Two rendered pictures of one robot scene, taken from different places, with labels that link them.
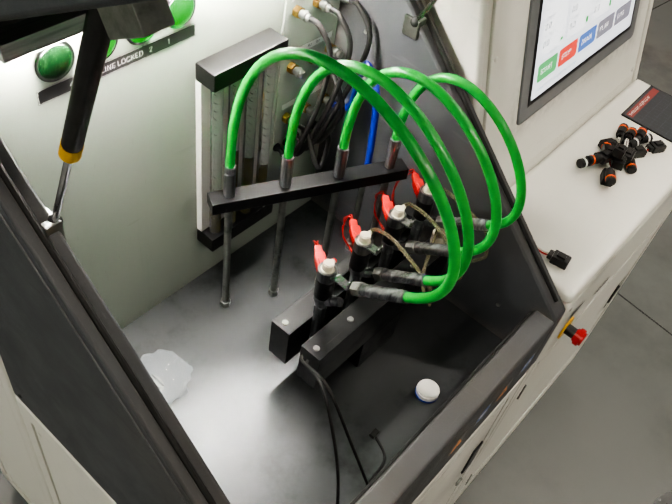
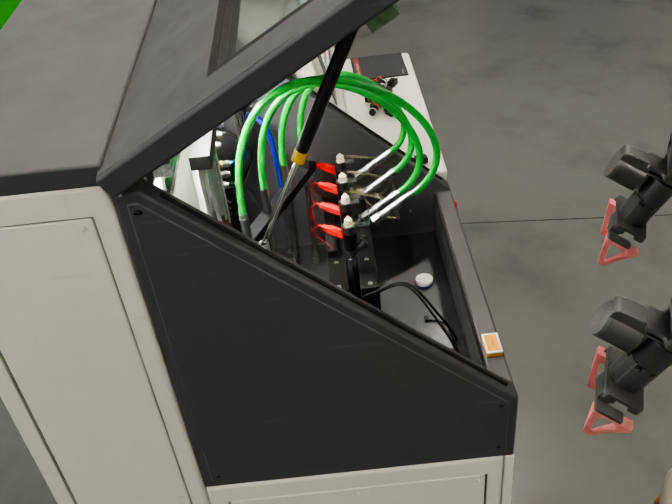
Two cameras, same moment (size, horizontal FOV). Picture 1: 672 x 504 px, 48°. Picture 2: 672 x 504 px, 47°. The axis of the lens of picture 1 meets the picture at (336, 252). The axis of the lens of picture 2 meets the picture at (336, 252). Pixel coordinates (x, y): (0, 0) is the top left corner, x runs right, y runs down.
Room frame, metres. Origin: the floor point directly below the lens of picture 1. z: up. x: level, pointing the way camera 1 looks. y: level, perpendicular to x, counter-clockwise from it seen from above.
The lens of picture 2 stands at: (-0.33, 0.70, 2.00)
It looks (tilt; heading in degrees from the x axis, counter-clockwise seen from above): 38 degrees down; 327
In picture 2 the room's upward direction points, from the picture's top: 6 degrees counter-clockwise
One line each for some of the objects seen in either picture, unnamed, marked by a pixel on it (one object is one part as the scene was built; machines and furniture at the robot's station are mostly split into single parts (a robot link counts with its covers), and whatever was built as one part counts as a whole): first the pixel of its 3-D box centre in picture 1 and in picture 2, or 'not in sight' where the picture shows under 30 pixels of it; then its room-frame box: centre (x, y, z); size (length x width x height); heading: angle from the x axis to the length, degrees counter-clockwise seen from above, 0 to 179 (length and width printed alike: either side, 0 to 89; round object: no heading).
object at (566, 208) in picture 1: (608, 174); (386, 112); (1.19, -0.50, 0.97); 0.70 x 0.22 x 0.03; 147
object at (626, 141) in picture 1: (624, 150); (383, 92); (1.22, -0.52, 1.01); 0.23 x 0.11 x 0.06; 147
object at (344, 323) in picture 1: (360, 307); (351, 264); (0.78, -0.06, 0.91); 0.34 x 0.10 x 0.15; 147
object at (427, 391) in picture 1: (427, 390); (424, 280); (0.69, -0.19, 0.84); 0.04 x 0.04 x 0.01
